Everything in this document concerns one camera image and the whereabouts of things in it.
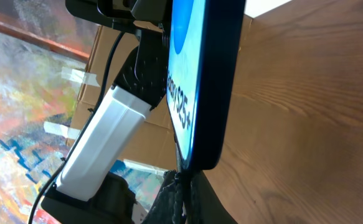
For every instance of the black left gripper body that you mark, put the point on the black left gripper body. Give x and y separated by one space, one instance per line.
122 14

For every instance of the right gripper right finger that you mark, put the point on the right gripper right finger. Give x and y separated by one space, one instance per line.
202 203

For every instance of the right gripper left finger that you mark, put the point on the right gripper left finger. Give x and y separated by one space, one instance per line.
168 205

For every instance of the blue Samsung Galaxy smartphone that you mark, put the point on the blue Samsung Galaxy smartphone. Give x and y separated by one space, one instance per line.
204 40

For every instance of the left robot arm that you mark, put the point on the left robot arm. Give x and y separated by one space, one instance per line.
83 189

